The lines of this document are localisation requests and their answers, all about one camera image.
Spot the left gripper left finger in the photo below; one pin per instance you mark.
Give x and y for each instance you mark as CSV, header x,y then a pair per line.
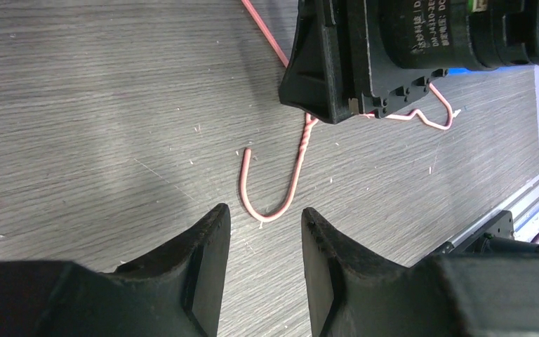
x,y
176,289

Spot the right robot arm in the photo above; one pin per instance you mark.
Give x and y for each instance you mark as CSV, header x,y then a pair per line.
x,y
503,34

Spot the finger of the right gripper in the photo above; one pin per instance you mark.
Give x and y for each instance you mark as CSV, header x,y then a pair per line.
x,y
322,76

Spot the blue plastic bin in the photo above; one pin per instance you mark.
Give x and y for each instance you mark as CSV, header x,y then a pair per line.
x,y
465,71

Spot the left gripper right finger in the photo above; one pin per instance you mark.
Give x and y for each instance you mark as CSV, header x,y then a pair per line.
x,y
353,291

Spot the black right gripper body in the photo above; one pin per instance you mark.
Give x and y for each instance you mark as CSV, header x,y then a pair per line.
x,y
389,52

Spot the aluminium rail frame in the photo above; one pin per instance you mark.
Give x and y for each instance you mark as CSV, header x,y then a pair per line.
x,y
506,229

